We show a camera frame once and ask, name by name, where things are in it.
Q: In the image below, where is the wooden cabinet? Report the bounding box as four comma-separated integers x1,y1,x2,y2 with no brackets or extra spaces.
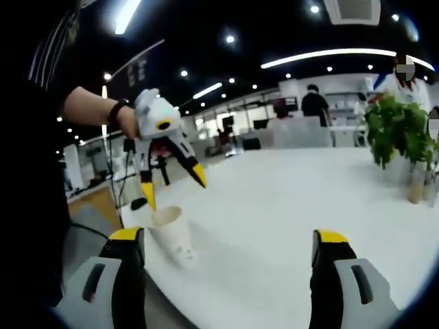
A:
67,186,123,231

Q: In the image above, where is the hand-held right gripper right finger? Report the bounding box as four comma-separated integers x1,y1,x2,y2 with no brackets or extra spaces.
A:
309,228,401,329

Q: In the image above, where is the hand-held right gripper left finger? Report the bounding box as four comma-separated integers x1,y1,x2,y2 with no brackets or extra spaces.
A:
54,226,148,329

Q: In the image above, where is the long ceiling light strip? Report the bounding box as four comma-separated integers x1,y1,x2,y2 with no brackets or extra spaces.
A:
115,0,141,35
261,47,426,71

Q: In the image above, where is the green leafy plant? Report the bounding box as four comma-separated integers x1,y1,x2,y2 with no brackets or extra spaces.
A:
364,94,439,171

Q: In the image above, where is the green printed paper cup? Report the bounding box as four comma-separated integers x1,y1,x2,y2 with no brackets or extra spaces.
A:
147,205,199,267

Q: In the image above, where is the black cable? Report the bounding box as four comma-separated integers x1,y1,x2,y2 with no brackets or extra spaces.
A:
108,130,125,228
70,222,111,241

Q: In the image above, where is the person's left hand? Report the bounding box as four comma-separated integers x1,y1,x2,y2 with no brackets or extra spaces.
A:
117,106,141,141

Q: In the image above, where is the grey panel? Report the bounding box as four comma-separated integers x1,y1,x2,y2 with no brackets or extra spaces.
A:
267,116,333,149

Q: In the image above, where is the ceiling air conditioner vent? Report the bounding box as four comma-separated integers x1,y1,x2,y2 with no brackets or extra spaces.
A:
324,0,382,26

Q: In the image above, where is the black wristband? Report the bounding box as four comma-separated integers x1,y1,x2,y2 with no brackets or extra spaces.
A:
106,98,134,125

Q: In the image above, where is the clear glass vase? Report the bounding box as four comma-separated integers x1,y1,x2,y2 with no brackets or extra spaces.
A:
423,167,439,209
407,169,425,206

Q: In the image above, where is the white table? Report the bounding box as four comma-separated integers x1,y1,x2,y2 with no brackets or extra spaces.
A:
119,147,439,329

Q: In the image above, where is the black office chair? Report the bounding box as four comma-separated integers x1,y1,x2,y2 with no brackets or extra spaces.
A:
241,136,263,151

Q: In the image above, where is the short ceiling light strip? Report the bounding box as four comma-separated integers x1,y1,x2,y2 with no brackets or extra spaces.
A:
192,82,223,100

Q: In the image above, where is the person in dark clothes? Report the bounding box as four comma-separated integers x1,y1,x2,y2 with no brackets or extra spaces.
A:
6,10,82,308

